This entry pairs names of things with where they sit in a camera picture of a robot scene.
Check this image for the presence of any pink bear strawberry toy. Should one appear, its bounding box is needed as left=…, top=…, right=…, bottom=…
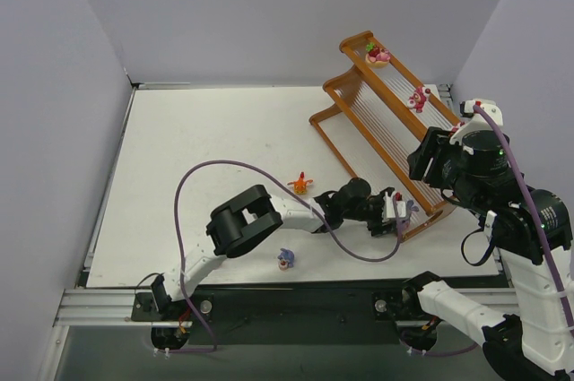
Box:
left=365, top=42, right=391, bottom=68

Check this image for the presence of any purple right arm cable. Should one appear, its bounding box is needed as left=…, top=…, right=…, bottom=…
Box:
left=401, top=103, right=574, bottom=358

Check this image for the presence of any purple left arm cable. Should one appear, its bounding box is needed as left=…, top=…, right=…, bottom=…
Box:
left=173, top=159, right=407, bottom=354

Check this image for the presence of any wooden tiered shelf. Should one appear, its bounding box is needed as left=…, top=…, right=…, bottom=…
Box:
left=309, top=30, right=460, bottom=240

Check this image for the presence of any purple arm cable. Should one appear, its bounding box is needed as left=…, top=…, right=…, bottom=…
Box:
left=173, top=159, right=407, bottom=354
left=401, top=103, right=574, bottom=358

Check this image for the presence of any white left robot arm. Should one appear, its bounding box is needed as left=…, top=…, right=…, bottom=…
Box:
left=151, top=178, right=407, bottom=314

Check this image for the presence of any purple bunny lying toy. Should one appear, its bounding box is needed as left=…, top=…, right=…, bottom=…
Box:
left=277, top=248, right=295, bottom=271

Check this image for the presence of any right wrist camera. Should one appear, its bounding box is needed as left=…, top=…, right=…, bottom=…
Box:
left=449, top=99, right=503, bottom=145

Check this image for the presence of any orange dragon toy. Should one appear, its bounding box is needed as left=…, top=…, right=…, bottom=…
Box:
left=287, top=171, right=314, bottom=195

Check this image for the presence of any pink bear cake toy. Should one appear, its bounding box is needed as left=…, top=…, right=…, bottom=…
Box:
left=406, top=85, right=431, bottom=113

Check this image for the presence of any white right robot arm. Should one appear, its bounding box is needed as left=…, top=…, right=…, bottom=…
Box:
left=400, top=127, right=573, bottom=380

